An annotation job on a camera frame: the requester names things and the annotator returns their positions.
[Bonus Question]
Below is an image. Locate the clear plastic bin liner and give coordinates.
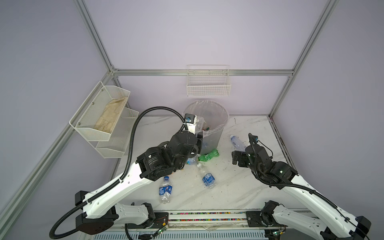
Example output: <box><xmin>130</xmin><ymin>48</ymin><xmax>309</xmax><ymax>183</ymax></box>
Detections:
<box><xmin>183</xmin><ymin>100</ymin><xmax>229</xmax><ymax>133</ymax></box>

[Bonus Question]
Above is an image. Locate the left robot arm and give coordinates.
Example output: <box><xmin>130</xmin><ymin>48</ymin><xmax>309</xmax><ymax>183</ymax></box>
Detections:
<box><xmin>76</xmin><ymin>114</ymin><xmax>204</xmax><ymax>235</ymax></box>

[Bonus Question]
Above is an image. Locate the beige cloth in shelf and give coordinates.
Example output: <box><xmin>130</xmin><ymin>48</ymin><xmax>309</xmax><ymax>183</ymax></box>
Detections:
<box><xmin>94</xmin><ymin>97</ymin><xmax>128</xmax><ymax>134</ymax></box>

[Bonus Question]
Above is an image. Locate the white mesh lower shelf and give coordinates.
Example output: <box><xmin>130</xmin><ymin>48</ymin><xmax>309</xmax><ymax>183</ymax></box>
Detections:
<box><xmin>96</xmin><ymin>108</ymin><xmax>139</xmax><ymax>159</ymax></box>

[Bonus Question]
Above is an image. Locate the blue label bottle centre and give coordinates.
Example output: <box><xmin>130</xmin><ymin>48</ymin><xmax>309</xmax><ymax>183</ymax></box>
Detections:
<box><xmin>197</xmin><ymin>163</ymin><xmax>216</xmax><ymax>188</ymax></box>

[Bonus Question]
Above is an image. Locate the aluminium front rail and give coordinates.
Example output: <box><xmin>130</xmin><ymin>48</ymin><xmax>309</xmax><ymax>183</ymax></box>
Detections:
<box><xmin>89</xmin><ymin>208</ymin><xmax>331</xmax><ymax>232</ymax></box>

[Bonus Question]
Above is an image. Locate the tall clear purple-label bottle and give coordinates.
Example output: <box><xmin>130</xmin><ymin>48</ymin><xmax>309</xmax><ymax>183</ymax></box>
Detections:
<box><xmin>230</xmin><ymin>135</ymin><xmax>246</xmax><ymax>152</ymax></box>

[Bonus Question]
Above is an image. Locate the small blue label bottle left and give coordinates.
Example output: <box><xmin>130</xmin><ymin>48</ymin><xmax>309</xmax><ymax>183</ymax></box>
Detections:
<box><xmin>159</xmin><ymin>176</ymin><xmax>173</xmax><ymax>204</ymax></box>

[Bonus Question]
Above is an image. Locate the grey mesh waste bin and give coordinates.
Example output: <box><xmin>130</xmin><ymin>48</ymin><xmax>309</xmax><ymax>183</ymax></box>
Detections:
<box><xmin>183</xmin><ymin>100</ymin><xmax>229</xmax><ymax>155</ymax></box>

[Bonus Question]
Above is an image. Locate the crushed green bottle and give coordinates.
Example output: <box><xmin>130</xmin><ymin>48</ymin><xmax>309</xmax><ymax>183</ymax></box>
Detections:
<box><xmin>199</xmin><ymin>149</ymin><xmax>220</xmax><ymax>162</ymax></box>

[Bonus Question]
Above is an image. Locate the white wire wall basket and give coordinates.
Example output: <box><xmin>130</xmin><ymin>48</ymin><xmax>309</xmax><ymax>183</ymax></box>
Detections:
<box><xmin>187</xmin><ymin>65</ymin><xmax>232</xmax><ymax>98</ymax></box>

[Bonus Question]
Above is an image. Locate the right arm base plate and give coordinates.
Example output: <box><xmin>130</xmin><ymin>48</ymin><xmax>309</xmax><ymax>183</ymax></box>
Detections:
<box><xmin>246</xmin><ymin>201</ymin><xmax>283</xmax><ymax>228</ymax></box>

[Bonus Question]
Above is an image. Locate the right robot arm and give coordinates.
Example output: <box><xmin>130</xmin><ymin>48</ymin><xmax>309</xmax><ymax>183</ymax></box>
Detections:
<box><xmin>231</xmin><ymin>134</ymin><xmax>372</xmax><ymax>240</ymax></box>

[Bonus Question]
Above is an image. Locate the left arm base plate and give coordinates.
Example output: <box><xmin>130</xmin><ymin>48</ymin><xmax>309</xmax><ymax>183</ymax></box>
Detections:
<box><xmin>126</xmin><ymin>212</ymin><xmax>169</xmax><ymax>230</ymax></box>

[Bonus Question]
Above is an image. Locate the clear bottle light-blue label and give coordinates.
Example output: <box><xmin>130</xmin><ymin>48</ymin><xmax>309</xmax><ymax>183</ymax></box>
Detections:
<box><xmin>186</xmin><ymin>155</ymin><xmax>199</xmax><ymax>166</ymax></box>

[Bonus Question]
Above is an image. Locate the black corrugated left cable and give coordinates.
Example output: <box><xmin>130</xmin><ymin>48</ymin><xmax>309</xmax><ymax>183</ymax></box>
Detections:
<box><xmin>48</xmin><ymin>105</ymin><xmax>187</xmax><ymax>240</ymax></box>

